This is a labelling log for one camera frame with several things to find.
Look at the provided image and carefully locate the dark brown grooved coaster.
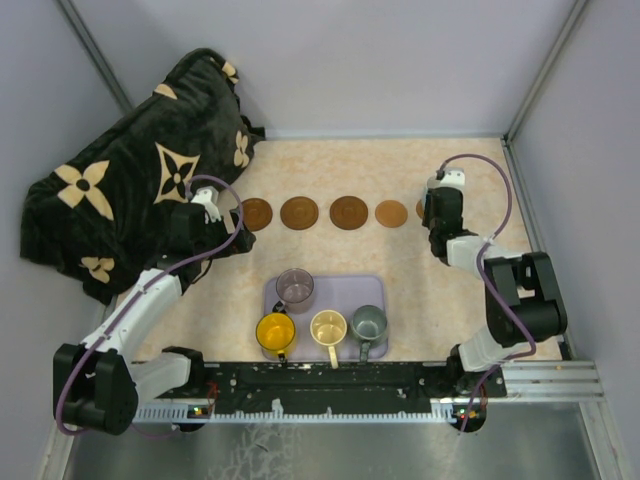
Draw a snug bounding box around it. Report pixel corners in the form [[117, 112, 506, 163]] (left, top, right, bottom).
[[242, 198, 273, 232]]

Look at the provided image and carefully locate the transparent purple cup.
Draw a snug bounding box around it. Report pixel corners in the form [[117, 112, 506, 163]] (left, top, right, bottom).
[[273, 268, 315, 314]]

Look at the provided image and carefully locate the grey green mug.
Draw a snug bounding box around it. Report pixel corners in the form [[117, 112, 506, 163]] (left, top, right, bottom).
[[349, 305, 388, 363]]

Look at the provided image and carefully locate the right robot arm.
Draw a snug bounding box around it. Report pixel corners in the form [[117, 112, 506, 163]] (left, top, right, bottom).
[[422, 186, 568, 380]]

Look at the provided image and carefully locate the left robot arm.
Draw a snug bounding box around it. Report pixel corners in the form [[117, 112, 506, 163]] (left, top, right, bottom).
[[53, 201, 255, 436]]

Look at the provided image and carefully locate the black floral plush blanket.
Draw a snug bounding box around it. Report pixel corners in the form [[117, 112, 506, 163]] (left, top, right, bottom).
[[20, 48, 265, 303]]

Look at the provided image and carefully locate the lavender plastic tray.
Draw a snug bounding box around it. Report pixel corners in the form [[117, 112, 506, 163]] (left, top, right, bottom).
[[263, 274, 388, 363]]

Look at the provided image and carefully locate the yellow transparent mug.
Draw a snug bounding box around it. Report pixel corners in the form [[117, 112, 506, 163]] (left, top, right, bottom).
[[255, 313, 297, 364]]

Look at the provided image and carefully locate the cream mug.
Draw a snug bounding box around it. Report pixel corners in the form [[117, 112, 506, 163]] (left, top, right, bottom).
[[310, 310, 348, 369]]

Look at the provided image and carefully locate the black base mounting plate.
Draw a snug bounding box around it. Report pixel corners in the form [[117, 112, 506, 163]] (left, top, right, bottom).
[[161, 362, 482, 414]]

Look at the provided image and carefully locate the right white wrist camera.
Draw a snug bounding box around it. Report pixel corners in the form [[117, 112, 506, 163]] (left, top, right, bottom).
[[436, 168, 466, 191]]

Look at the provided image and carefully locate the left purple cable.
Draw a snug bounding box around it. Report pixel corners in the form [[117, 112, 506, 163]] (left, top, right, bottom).
[[53, 174, 246, 439]]

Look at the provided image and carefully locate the purple cable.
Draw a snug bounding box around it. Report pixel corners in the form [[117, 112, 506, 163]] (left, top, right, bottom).
[[53, 174, 246, 439], [435, 153, 537, 434]]

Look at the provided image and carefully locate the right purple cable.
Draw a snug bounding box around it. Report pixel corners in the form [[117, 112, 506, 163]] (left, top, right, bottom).
[[435, 153, 537, 434]]

